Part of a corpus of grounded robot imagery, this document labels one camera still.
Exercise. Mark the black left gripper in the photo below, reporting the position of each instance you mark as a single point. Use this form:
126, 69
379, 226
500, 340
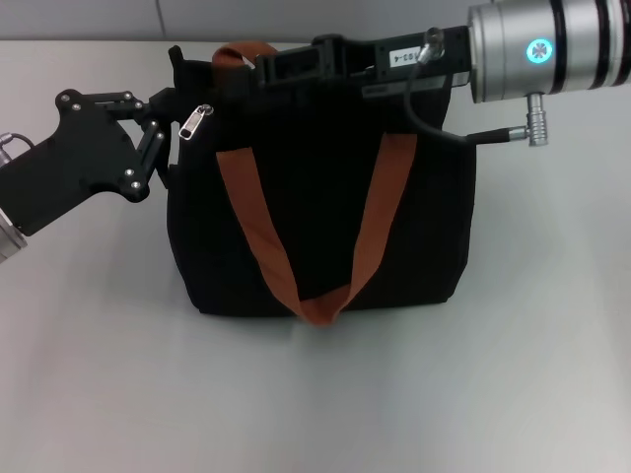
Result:
64, 162

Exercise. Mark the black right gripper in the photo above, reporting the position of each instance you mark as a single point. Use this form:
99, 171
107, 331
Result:
374, 56

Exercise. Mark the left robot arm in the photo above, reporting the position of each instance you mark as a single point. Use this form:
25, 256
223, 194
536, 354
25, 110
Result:
10, 241

